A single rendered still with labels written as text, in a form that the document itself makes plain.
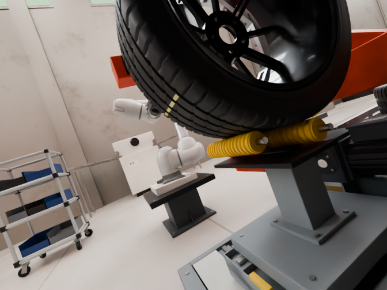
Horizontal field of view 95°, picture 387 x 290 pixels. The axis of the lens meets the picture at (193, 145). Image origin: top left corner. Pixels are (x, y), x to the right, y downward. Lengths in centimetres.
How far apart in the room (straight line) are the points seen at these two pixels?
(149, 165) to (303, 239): 310
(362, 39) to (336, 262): 74
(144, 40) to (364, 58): 78
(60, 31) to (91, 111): 184
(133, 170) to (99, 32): 337
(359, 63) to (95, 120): 422
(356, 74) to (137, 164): 314
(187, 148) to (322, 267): 111
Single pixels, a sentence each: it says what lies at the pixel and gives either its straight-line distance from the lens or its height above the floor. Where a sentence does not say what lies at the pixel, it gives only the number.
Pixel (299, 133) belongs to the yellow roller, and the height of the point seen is 49.
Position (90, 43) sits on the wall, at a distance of 518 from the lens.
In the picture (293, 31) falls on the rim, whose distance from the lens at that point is 80.
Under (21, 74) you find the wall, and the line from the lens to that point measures 505.
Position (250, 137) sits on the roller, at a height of 53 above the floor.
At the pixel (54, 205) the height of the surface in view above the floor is 48.
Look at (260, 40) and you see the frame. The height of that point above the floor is 87.
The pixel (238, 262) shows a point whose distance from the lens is 66.
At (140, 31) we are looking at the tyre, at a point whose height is 78.
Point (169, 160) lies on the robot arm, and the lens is 140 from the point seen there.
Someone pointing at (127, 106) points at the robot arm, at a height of 91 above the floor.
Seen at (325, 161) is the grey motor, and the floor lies 32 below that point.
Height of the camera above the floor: 56
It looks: level
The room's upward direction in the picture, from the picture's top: 21 degrees counter-clockwise
